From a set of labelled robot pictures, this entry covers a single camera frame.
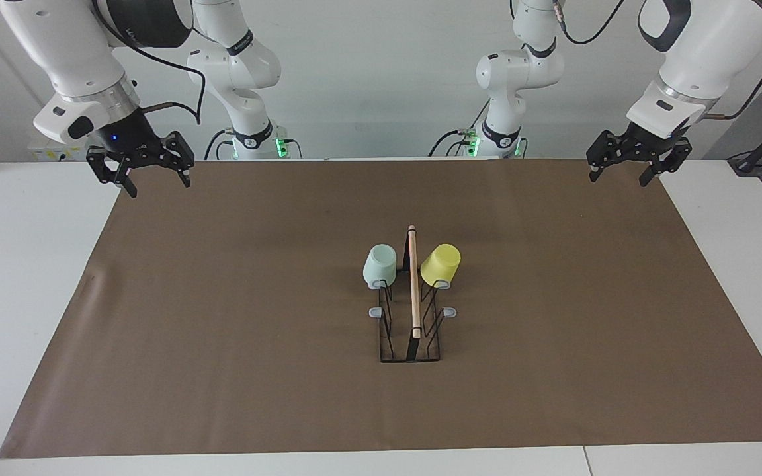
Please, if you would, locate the black wire cup rack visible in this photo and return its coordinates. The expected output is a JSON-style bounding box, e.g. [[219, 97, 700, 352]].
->
[[368, 225, 458, 363]]

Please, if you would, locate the black left arm base cable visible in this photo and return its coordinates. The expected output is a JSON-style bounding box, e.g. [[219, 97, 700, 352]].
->
[[429, 99, 491, 157]]

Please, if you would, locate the black right arm base cable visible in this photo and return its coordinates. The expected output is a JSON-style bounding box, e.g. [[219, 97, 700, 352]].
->
[[204, 128, 236, 161]]

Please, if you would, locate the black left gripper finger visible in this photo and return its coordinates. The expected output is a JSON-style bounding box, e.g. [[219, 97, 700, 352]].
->
[[586, 130, 624, 182], [640, 138, 693, 188]]

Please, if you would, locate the brown paper mat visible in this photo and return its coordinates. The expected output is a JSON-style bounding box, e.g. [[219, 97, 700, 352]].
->
[[0, 159, 762, 459]]

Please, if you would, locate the white power socket box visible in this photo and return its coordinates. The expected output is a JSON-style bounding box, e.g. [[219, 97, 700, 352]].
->
[[27, 129, 101, 163]]

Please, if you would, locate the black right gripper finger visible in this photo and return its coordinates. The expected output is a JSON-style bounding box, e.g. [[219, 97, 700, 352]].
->
[[162, 130, 195, 188], [87, 148, 139, 199]]

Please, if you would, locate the black arm base cable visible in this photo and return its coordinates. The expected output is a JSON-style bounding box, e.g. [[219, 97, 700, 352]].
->
[[204, 128, 236, 161], [429, 99, 491, 157]]

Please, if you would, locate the pale green plastic cup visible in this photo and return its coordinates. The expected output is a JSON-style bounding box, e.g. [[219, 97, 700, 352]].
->
[[362, 244, 398, 290]]

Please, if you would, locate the yellow plastic cup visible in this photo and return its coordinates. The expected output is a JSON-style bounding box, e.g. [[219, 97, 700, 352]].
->
[[420, 243, 462, 290]]

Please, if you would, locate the black right arm gripper cable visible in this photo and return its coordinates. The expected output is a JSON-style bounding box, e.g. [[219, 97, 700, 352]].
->
[[93, 0, 207, 126]]

